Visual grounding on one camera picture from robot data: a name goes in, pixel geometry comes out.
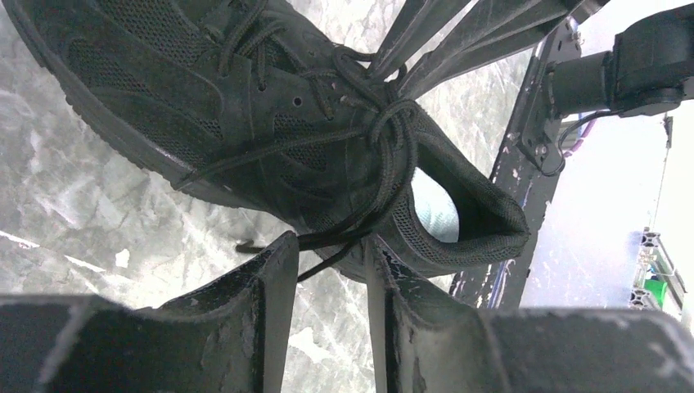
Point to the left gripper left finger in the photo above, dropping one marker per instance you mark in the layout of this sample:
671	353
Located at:
230	335

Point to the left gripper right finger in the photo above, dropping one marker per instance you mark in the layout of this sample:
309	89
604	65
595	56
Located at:
423	340

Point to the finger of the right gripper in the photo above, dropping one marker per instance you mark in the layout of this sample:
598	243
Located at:
416	23
491	31

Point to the black sneaker shoe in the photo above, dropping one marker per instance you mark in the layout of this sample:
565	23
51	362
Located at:
141	75

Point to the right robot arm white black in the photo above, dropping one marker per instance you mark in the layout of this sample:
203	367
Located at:
653	54

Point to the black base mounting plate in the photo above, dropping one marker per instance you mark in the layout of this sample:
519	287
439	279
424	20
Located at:
502	285

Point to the green bin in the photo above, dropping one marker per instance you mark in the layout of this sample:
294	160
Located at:
657	288

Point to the aluminium frame rail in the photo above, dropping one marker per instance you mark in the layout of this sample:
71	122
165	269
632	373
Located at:
653	260

